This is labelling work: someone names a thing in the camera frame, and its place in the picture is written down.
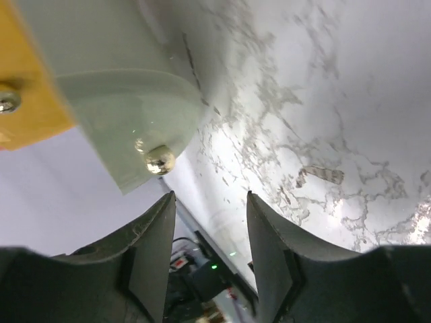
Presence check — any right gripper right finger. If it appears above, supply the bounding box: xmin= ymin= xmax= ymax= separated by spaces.
xmin=246 ymin=193 xmax=430 ymax=322

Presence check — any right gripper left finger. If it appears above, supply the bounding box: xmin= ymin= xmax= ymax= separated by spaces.
xmin=1 ymin=192 xmax=176 ymax=322

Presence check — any yellow drawer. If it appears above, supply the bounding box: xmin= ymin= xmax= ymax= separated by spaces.
xmin=1 ymin=1 xmax=75 ymax=151

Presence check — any grey bottom drawer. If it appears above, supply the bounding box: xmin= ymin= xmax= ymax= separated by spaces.
xmin=16 ymin=1 xmax=203 ymax=194

